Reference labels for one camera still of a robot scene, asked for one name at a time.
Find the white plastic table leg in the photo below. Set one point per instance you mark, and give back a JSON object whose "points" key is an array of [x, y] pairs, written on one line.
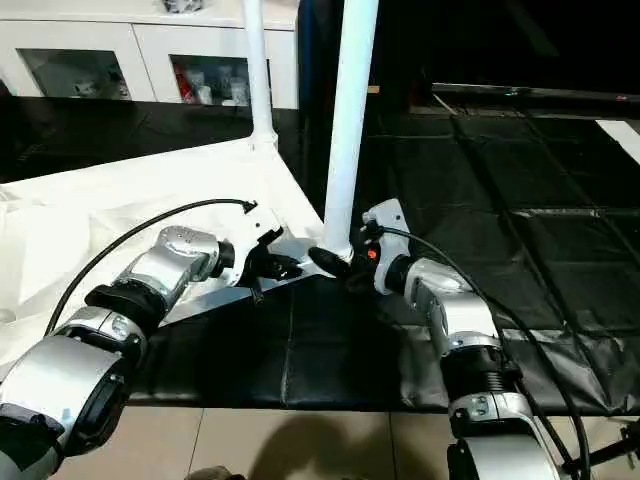
{"points": [[258, 70], [348, 120]]}

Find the white plastic table top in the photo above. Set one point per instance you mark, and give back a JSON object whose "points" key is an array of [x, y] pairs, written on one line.
{"points": [[100, 220]]}

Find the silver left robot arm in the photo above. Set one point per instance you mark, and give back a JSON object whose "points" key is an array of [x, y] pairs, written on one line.
{"points": [[150, 290]]}

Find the black work mat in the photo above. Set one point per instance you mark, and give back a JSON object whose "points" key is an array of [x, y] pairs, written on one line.
{"points": [[520, 200]]}

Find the glossy black long bar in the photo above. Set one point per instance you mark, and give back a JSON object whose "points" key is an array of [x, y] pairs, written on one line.
{"points": [[540, 92]]}

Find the black cabinet with orange label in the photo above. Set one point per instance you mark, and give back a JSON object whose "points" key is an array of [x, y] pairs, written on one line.
{"points": [[480, 45]]}

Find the white cabinet with glass doors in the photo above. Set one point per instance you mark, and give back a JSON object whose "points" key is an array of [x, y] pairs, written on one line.
{"points": [[150, 45]]}

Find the crumpled silver black object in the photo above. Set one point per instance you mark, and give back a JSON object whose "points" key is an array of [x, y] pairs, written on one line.
{"points": [[182, 4]]}

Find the black metal stand leg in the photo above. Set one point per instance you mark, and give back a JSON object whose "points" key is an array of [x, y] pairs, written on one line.
{"points": [[610, 455]]}

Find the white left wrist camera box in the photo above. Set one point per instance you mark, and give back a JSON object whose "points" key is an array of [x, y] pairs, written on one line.
{"points": [[255, 235]]}

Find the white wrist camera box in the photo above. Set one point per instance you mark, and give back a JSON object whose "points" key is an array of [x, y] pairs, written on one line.
{"points": [[385, 220], [255, 235]]}

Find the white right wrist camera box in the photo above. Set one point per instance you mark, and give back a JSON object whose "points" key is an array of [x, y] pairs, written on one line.
{"points": [[385, 220]]}

